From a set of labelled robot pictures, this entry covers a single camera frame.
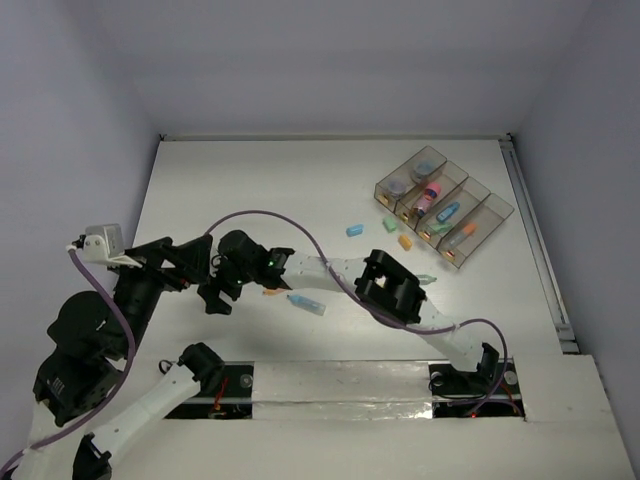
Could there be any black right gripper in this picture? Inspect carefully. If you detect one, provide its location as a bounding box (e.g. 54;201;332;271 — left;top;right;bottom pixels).
198;250;257;315

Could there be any green highlighter cap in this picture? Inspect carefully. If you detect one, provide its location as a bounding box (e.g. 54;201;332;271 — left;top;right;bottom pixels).
382;216;397;233

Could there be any paper clip jar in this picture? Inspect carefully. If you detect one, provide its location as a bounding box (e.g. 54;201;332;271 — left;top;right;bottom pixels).
386;179;407;198
411;161;434;183

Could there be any green capped highlighter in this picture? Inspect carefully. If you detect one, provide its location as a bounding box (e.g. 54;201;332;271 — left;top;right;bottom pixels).
422;222;453;237

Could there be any pink cap glue bottle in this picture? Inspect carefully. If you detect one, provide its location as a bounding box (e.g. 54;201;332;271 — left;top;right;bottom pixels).
412;182;441;214

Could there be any blue correction tape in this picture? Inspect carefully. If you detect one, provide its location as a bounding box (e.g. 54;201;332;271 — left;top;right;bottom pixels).
436;202;460;223

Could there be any orange tip grey highlighter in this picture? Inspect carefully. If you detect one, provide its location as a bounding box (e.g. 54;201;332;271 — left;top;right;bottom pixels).
448;230;468;248

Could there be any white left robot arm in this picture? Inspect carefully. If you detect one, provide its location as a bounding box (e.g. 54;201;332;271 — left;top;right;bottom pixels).
1;225;225;479

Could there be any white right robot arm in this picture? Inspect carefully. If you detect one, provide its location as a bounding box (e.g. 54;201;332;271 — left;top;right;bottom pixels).
197;230;499;392

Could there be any blue highlighter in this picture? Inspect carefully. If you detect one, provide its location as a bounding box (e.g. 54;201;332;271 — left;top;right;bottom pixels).
287;294;326;316

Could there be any blue highlighter cap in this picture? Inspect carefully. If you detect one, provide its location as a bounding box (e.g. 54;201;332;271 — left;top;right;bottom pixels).
346;224;364;237

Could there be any yellow-orange highlighter cap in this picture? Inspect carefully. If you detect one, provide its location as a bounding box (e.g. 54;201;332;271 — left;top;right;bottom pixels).
398;235;412;251

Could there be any clear four-compartment organizer tray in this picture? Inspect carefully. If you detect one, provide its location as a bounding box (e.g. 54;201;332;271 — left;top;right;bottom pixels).
374;146;514;269

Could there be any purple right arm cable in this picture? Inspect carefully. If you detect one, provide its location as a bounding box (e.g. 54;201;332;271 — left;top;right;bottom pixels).
203;209;516;411

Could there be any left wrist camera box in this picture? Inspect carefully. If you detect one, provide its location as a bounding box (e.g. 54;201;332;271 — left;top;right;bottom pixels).
65;223;142;268

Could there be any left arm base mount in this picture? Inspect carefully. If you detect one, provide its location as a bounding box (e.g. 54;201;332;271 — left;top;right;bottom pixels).
165;362;254;420

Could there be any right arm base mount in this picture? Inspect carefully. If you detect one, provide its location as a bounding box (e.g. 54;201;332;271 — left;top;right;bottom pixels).
428;343;525;418

